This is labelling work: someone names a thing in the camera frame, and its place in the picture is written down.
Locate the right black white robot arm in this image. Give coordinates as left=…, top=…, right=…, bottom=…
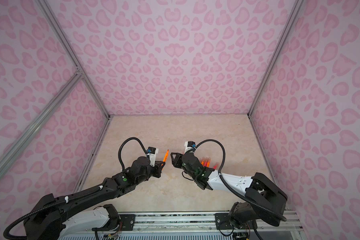
left=171, top=152, right=288, bottom=229

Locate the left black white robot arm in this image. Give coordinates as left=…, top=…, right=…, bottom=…
left=24, top=157, right=166, bottom=240

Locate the left corner aluminium profile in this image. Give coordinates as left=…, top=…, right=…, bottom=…
left=35, top=0, right=111, bottom=120

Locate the corner aluminium profile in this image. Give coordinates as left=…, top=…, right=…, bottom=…
left=248, top=0, right=306, bottom=119
left=35, top=0, right=111, bottom=120

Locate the right corner aluminium profile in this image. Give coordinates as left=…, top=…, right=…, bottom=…
left=248, top=0, right=306, bottom=119

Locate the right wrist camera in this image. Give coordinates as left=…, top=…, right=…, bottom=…
left=185, top=141, right=196, bottom=154

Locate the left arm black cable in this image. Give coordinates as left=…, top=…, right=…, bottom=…
left=117, top=137, right=148, bottom=172

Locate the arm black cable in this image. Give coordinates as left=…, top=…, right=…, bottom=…
left=117, top=137, right=148, bottom=172
left=194, top=138, right=288, bottom=222

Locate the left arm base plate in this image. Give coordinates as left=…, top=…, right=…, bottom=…
left=92, top=214, right=136, bottom=232

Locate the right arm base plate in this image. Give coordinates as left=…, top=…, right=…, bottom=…
left=214, top=213, right=233, bottom=231

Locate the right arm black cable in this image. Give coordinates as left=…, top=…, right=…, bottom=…
left=194, top=138, right=288, bottom=222

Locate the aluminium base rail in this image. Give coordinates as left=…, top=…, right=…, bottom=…
left=44, top=210, right=307, bottom=240

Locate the diagonal aluminium wall profile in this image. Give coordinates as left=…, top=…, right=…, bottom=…
left=0, top=71, right=83, bottom=180

